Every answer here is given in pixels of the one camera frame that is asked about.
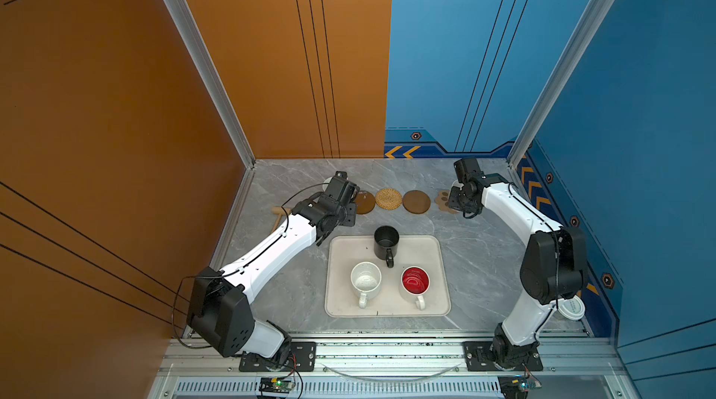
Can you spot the red interior white mug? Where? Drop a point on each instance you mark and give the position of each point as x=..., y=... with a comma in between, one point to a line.
x=415, y=283

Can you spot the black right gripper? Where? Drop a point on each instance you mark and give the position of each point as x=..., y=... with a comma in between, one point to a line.
x=454, y=190

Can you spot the aluminium corner post right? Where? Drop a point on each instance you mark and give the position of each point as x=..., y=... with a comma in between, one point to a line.
x=588, y=25

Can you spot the white ribbed mug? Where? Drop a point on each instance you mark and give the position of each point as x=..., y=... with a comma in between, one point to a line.
x=366, y=279

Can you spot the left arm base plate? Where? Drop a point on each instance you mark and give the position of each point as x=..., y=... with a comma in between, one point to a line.
x=299, y=355

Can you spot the round brown wooden coaster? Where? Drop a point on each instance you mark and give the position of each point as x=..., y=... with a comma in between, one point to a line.
x=416, y=202

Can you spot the beige serving tray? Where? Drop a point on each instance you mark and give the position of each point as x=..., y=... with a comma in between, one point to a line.
x=414, y=251

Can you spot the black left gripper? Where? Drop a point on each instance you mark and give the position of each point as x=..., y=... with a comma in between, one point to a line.
x=351, y=213

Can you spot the glossy dark brown coaster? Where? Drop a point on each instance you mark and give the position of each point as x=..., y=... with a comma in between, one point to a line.
x=364, y=202

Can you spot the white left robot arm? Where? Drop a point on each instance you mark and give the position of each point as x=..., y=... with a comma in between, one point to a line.
x=220, y=304

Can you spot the round woven rattan coaster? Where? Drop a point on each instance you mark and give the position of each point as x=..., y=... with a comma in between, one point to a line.
x=388, y=199

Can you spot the white lidded jar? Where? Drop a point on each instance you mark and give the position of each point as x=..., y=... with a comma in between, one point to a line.
x=572, y=309

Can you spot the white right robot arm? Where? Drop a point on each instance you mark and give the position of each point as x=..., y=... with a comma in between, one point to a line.
x=553, y=270

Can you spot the cork paw print coaster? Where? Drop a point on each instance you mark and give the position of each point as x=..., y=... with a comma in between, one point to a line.
x=442, y=202

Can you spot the circuit board right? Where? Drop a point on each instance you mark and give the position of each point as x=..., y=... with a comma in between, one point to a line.
x=518, y=387

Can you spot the aluminium front rail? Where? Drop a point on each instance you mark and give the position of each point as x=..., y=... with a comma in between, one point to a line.
x=366, y=365

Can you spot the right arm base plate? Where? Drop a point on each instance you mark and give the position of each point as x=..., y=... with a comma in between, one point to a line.
x=475, y=355

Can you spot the black mug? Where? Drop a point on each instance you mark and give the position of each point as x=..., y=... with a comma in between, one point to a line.
x=386, y=240

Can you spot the aluminium corner post left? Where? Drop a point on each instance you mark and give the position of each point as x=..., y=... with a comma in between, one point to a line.
x=190, y=33

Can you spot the green circuit board left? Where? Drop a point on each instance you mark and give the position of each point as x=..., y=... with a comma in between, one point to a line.
x=276, y=387

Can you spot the aluminium corner post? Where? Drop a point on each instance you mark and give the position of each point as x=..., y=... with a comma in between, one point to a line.
x=588, y=25
x=190, y=33

